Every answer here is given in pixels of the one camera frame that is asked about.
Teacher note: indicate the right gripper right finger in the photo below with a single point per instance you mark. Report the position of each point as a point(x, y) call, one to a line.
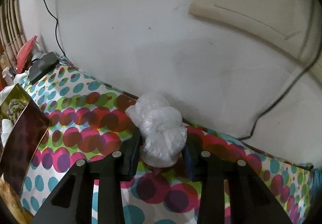
point(250, 199)

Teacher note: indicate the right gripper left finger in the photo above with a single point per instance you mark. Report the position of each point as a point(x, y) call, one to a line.
point(71, 200)

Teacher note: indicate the white sock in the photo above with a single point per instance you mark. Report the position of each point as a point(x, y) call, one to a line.
point(7, 127)

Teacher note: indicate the white plastic bag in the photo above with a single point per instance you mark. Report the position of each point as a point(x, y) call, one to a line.
point(162, 130)

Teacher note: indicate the gold and maroon box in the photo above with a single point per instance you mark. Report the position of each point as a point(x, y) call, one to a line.
point(29, 129)

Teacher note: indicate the polka dot bed sheet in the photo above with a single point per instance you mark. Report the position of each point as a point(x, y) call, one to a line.
point(88, 121)

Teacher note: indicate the camouflage rolled sock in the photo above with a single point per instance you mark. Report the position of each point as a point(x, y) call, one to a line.
point(14, 110)

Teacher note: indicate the black flat device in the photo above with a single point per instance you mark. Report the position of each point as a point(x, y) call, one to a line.
point(42, 66)

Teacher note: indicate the red packet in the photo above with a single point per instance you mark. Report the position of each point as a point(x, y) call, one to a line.
point(24, 53)

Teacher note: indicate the wall power socket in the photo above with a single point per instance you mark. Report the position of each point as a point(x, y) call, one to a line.
point(291, 25)

